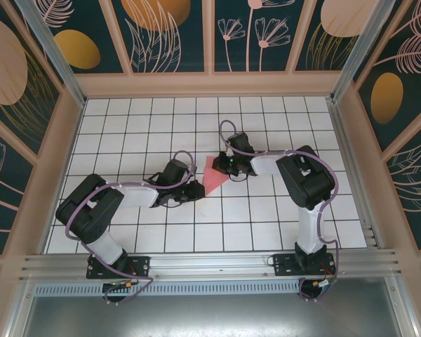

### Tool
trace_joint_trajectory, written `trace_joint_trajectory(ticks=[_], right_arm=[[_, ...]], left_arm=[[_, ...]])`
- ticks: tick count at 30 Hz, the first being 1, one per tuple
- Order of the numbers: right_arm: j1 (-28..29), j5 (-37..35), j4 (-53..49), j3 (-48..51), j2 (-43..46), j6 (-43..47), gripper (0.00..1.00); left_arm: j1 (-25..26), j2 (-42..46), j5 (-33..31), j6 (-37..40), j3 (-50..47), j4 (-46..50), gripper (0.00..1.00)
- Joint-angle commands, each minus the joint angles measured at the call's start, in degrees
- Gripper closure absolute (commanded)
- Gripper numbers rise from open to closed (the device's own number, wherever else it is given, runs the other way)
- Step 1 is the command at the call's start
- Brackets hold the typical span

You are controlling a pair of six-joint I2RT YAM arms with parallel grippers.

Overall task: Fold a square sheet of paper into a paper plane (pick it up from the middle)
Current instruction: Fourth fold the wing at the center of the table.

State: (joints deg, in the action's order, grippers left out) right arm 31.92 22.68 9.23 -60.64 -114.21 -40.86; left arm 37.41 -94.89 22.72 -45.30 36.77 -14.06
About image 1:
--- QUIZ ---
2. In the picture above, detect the galvanised metal sheet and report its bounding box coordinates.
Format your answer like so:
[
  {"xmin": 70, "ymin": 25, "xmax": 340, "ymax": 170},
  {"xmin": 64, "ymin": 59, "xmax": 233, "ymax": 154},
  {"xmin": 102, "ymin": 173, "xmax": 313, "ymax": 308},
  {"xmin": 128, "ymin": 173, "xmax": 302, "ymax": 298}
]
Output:
[{"xmin": 0, "ymin": 296, "xmax": 421, "ymax": 337}]

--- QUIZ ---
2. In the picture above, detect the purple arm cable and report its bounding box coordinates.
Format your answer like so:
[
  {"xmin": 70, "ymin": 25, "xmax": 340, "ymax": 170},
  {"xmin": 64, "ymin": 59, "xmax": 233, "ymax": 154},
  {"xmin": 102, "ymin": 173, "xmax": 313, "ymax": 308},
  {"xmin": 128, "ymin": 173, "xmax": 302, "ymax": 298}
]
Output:
[
  {"xmin": 65, "ymin": 150, "xmax": 197, "ymax": 305},
  {"xmin": 219, "ymin": 120, "xmax": 339, "ymax": 302}
]

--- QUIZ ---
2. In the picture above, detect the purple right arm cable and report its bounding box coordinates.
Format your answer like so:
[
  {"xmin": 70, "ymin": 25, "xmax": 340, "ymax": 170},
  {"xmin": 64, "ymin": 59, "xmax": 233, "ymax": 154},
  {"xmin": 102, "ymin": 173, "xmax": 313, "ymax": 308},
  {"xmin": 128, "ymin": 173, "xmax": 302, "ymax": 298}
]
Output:
[{"xmin": 219, "ymin": 120, "xmax": 339, "ymax": 302}]

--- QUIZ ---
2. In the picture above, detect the aluminium frame post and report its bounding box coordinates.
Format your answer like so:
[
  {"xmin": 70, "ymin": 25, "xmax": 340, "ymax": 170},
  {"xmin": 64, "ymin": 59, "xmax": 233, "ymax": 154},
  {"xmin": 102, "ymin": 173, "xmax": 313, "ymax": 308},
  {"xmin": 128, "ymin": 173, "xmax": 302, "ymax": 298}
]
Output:
[
  {"xmin": 329, "ymin": 0, "xmax": 397, "ymax": 103},
  {"xmin": 13, "ymin": 0, "xmax": 87, "ymax": 108}
]

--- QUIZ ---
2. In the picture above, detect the slotted grey cable duct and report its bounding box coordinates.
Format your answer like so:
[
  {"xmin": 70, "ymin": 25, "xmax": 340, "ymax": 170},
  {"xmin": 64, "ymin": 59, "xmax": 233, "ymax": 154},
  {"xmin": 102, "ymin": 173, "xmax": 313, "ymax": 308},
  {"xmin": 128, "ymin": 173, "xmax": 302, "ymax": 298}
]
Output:
[{"xmin": 33, "ymin": 279, "xmax": 396, "ymax": 296}]

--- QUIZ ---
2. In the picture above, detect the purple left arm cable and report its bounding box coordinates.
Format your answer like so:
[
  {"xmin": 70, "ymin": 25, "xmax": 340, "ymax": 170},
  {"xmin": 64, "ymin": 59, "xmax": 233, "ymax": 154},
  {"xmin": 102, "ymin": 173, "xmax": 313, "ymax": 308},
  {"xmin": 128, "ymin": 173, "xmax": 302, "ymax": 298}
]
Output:
[{"xmin": 65, "ymin": 150, "xmax": 197, "ymax": 305}]

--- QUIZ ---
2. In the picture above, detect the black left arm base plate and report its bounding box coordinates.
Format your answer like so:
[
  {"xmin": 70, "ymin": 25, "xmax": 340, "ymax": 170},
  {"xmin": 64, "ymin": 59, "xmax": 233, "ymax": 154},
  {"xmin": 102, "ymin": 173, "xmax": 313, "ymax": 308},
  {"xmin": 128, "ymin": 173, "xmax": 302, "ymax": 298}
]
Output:
[{"xmin": 86, "ymin": 256, "xmax": 152, "ymax": 280}]

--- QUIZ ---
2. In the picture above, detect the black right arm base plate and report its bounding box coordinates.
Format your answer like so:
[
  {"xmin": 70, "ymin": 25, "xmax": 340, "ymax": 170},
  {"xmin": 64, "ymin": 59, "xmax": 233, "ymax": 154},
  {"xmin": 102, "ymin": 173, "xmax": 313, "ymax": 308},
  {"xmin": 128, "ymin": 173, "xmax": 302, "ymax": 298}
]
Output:
[{"xmin": 272, "ymin": 253, "xmax": 337, "ymax": 278}]

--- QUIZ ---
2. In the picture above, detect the pink square cloth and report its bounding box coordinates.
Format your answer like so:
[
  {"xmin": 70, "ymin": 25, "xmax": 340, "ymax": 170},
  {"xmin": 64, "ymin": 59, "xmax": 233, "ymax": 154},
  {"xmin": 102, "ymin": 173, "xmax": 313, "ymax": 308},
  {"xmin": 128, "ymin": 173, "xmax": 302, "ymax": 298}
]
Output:
[{"xmin": 201, "ymin": 156, "xmax": 232, "ymax": 195}]

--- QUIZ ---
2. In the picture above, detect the long aluminium mounting rail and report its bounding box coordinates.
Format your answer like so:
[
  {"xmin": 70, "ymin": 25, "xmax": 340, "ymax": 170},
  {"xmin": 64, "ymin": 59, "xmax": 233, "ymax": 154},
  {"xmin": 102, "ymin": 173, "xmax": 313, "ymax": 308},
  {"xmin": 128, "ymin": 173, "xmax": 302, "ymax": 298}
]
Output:
[{"xmin": 19, "ymin": 249, "xmax": 404, "ymax": 284}]

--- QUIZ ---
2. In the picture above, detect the aluminium side rail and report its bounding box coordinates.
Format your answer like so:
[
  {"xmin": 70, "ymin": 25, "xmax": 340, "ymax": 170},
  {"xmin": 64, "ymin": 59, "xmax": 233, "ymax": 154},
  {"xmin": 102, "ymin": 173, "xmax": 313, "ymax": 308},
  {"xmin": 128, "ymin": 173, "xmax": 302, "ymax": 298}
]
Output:
[{"xmin": 328, "ymin": 100, "xmax": 385, "ymax": 250}]

